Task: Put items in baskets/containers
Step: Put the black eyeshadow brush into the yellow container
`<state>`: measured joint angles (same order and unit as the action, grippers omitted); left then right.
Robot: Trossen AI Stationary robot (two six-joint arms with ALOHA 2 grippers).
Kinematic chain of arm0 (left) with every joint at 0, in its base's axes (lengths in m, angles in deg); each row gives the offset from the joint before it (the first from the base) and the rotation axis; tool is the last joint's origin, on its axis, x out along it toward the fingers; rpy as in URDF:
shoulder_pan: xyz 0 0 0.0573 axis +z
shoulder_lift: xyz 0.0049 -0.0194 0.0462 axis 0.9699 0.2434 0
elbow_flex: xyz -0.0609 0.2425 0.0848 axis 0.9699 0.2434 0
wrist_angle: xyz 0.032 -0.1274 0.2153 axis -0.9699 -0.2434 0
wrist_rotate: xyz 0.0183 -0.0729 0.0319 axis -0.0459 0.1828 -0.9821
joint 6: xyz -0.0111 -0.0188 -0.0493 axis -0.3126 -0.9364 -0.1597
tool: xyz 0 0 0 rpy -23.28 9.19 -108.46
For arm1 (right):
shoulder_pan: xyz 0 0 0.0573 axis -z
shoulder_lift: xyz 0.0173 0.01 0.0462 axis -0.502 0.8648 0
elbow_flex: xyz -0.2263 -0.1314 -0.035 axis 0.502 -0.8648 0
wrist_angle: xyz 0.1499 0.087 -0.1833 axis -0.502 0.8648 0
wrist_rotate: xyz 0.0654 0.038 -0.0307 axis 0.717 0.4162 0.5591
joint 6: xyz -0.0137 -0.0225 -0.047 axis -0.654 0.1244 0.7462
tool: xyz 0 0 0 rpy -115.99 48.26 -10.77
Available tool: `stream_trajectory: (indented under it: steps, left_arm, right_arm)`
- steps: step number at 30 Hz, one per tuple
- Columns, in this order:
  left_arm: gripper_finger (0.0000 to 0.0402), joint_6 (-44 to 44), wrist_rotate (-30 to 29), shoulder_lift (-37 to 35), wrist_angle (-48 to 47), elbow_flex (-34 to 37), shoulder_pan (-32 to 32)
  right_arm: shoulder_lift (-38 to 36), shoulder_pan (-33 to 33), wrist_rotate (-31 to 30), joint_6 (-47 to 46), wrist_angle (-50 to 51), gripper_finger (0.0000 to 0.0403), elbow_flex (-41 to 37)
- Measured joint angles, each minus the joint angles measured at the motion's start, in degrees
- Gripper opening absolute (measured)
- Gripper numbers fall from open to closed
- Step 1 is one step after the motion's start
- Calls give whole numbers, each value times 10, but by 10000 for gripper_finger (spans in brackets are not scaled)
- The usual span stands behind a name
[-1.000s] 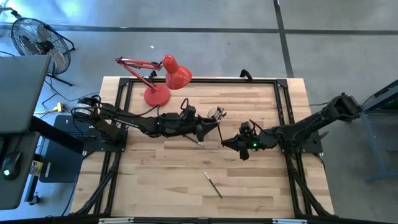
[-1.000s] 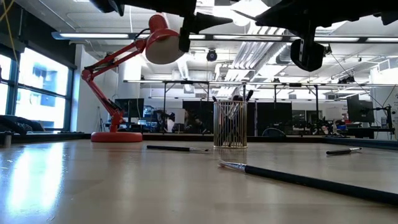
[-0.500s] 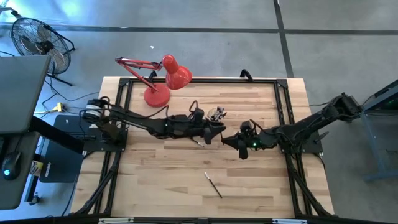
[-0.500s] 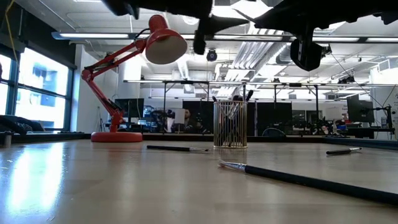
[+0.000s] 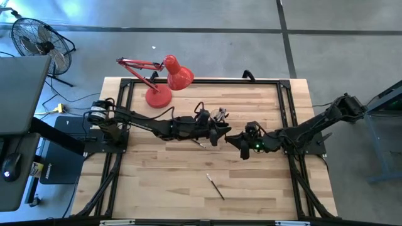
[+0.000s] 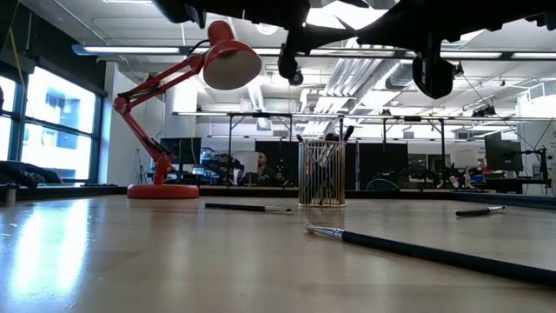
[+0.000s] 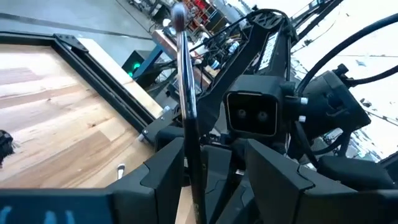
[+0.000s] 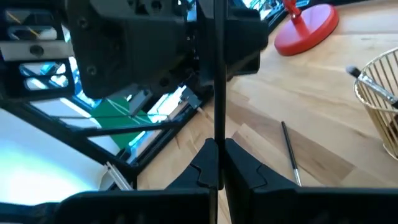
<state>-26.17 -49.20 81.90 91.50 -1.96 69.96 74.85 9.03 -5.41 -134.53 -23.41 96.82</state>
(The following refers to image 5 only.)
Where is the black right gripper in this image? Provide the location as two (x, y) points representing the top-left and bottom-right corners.
(224, 122), (283, 160)

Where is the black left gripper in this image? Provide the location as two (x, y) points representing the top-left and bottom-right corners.
(171, 116), (232, 147)

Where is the long thin black makeup brush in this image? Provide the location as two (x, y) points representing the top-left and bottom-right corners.
(205, 173), (225, 201)

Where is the red desk lamp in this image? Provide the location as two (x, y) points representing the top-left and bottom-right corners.
(116, 55), (195, 109)

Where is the blue-grey metal cart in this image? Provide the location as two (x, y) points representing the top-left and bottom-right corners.
(364, 80), (402, 185)

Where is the black computer tower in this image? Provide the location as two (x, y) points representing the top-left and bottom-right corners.
(40, 115), (95, 185)

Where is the black floor fan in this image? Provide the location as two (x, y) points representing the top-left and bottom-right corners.
(11, 17), (77, 88)

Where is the grey office desk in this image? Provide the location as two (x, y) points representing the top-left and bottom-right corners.
(0, 55), (87, 213)

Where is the black computer mouse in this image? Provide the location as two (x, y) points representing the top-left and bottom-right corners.
(1, 153), (23, 183)

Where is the gold wire brush cup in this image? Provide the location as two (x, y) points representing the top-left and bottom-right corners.
(209, 107), (229, 123)

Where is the black aluminium table frame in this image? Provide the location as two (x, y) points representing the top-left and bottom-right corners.
(71, 77), (339, 226)

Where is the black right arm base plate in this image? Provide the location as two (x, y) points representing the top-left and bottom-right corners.
(282, 131), (327, 156)

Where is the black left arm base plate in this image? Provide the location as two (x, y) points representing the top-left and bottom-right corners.
(84, 128), (129, 154)

